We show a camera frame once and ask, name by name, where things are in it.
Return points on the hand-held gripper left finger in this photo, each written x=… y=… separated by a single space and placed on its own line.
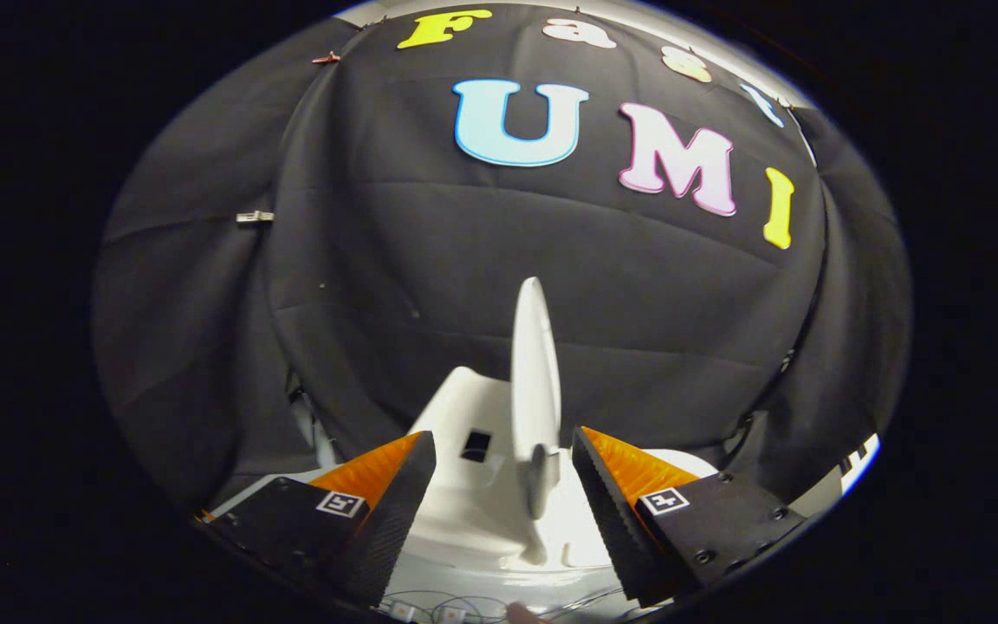
x=395 y=529

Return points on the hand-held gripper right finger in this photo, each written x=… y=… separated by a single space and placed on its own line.
x=612 y=529

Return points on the white toilet lid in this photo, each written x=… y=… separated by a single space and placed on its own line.
x=535 y=373

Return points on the white ceramic toilet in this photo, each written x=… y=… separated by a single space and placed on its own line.
x=482 y=520

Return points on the white toilet seat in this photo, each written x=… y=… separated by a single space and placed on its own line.
x=681 y=458

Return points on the white pipe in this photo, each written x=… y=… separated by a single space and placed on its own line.
x=307 y=425

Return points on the black backdrop cloth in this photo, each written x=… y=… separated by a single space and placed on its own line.
x=421 y=286

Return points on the white and black panel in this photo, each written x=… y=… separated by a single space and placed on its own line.
x=856 y=451

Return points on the silver cloth clip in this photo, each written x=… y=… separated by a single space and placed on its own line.
x=255 y=217

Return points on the copper cloth clip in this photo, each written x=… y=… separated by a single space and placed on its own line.
x=326 y=58

